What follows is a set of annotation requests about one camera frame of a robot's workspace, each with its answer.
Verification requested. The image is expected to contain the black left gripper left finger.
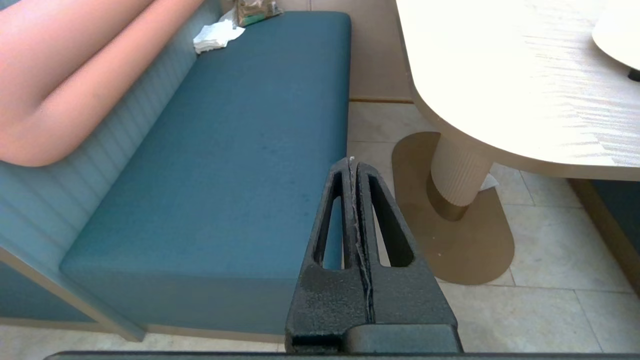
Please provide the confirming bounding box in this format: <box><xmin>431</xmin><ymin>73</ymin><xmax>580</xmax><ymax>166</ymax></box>
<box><xmin>285</xmin><ymin>158</ymin><xmax>373</xmax><ymax>351</ymax></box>

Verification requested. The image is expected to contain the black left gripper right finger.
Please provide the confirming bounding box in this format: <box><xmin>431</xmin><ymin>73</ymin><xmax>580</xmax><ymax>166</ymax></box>
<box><xmin>355</xmin><ymin>161</ymin><xmax>458</xmax><ymax>326</ymax></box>

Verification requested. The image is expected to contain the clear water dispenser white base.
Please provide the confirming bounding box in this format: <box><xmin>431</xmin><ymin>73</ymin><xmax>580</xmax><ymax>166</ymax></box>
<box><xmin>591</xmin><ymin>0</ymin><xmax>640</xmax><ymax>82</ymax></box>

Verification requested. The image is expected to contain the clear snack bag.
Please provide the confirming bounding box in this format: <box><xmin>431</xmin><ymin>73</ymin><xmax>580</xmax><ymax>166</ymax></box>
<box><xmin>235</xmin><ymin>0</ymin><xmax>284</xmax><ymax>27</ymax></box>

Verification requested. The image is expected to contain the table pedestal with base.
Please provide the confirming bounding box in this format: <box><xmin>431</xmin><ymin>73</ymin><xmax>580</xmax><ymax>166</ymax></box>
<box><xmin>391</xmin><ymin>131</ymin><xmax>516</xmax><ymax>286</ymax></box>

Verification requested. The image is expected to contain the crumpled white tissue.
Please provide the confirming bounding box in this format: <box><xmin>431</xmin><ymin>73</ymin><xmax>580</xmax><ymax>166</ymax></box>
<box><xmin>192</xmin><ymin>9</ymin><xmax>246</xmax><ymax>55</ymax></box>

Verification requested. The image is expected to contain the pink bolster cushion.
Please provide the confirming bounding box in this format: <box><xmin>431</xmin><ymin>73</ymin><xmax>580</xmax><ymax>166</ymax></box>
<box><xmin>0</xmin><ymin>0</ymin><xmax>207</xmax><ymax>168</ymax></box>

